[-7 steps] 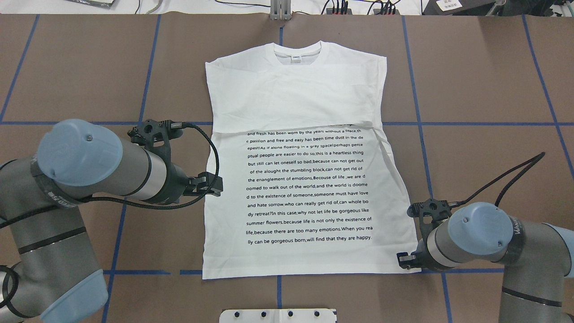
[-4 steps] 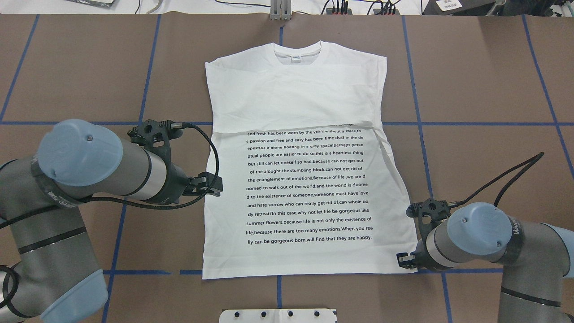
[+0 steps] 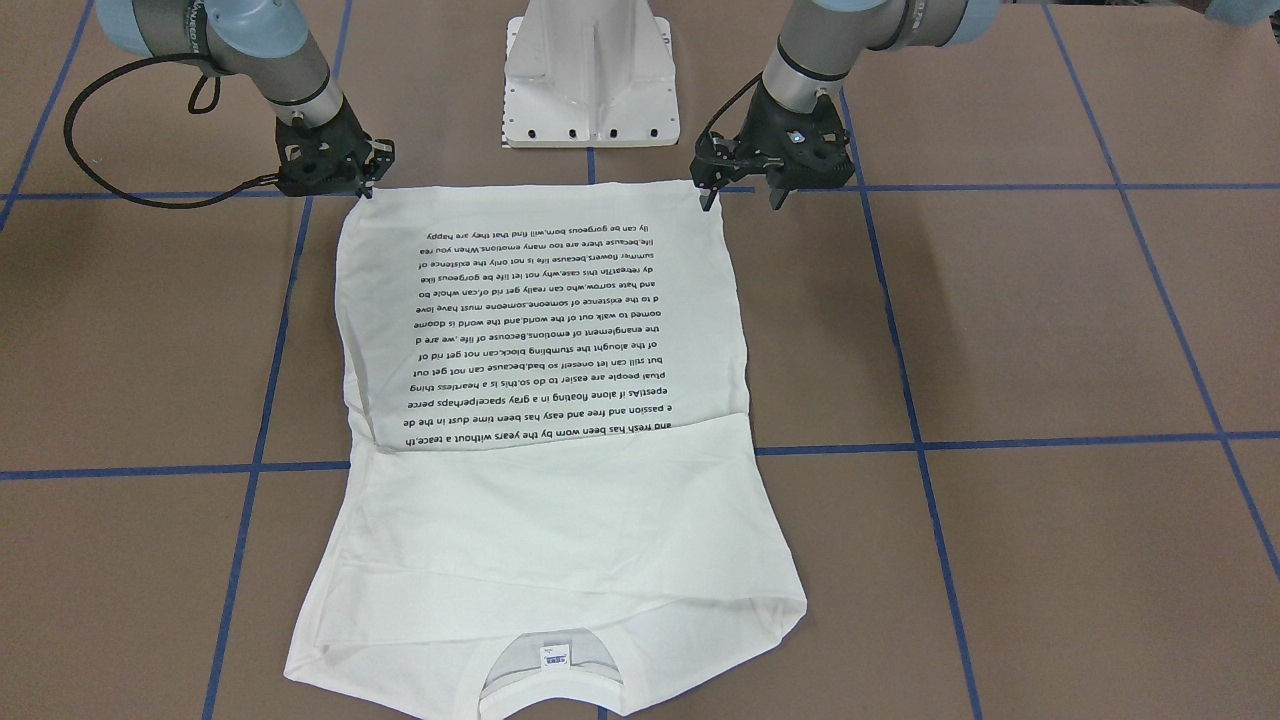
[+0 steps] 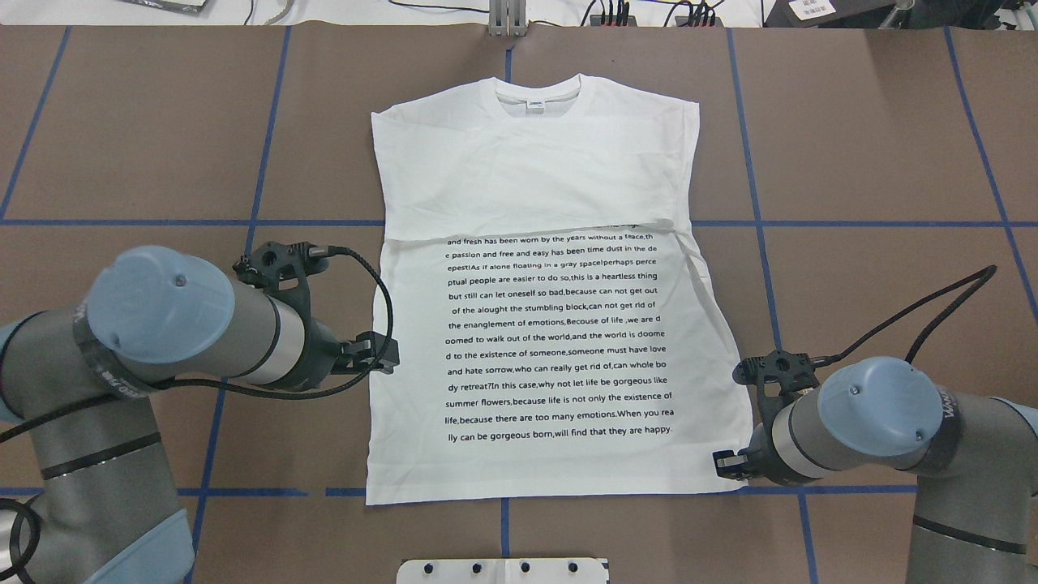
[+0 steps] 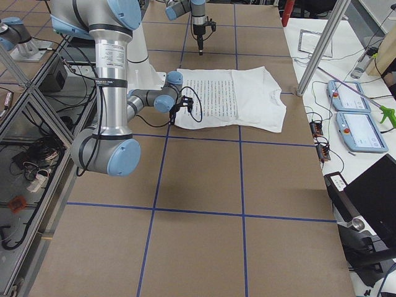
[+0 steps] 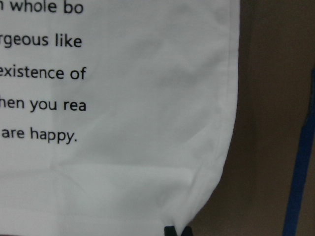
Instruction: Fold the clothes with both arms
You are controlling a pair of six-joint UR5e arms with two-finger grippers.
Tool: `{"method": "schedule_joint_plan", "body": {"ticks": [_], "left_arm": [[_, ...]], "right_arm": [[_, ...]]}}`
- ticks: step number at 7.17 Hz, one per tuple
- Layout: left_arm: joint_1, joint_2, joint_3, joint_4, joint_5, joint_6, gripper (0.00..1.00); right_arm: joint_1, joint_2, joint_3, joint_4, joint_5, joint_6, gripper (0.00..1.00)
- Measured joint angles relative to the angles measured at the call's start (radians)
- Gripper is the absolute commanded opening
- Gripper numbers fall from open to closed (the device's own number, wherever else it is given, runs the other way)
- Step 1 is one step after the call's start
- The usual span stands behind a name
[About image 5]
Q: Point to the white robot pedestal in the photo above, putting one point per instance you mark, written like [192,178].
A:
[141,74]

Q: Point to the orange connector board near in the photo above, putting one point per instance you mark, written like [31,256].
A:
[323,152]

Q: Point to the upper blue teach pendant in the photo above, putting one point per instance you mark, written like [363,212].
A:
[343,98]

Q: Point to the orange tag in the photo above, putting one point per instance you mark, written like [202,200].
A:
[17,204]

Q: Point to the white printed t-shirt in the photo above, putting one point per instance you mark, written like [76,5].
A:
[232,97]

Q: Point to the black power box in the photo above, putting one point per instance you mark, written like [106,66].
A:
[55,78]

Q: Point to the blue teach pendant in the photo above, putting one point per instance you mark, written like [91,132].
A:
[343,98]
[360,133]

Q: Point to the lower blue teach pendant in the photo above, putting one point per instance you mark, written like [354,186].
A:
[360,133]

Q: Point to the orange connector board far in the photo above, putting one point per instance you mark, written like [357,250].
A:
[316,129]

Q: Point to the clear water bottle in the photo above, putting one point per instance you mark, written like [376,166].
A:
[363,62]

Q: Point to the red cylinder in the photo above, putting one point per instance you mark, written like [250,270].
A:
[288,9]

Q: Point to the orange connector board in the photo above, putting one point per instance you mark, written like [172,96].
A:
[323,152]
[316,129]

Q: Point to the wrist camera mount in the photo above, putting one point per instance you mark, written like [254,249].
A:
[187,102]
[209,22]

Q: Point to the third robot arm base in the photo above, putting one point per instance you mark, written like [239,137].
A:
[16,38]

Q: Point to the aluminium frame post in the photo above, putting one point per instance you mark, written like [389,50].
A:
[326,36]

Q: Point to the black framed sheet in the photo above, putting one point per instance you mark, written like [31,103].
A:
[308,41]

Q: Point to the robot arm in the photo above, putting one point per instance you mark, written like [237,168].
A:
[175,9]
[125,81]

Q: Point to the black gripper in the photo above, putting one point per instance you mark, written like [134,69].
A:
[198,30]
[176,109]

